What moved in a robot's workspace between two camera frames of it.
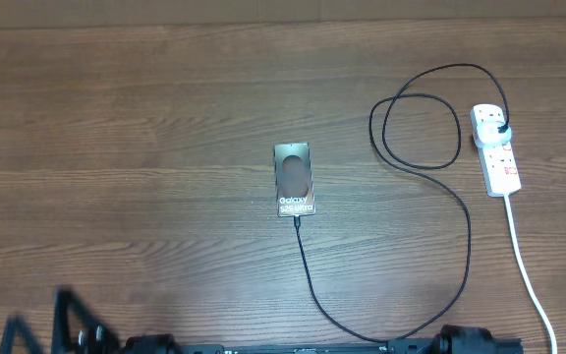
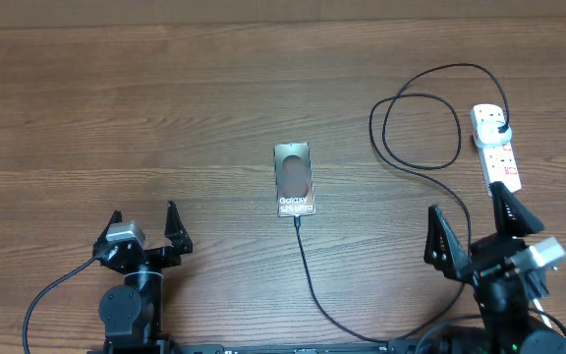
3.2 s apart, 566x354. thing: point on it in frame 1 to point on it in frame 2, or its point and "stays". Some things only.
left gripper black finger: x=14 y=323 to x=116 y=217
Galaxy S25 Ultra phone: x=295 y=191 stays
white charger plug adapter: x=488 y=136 stays
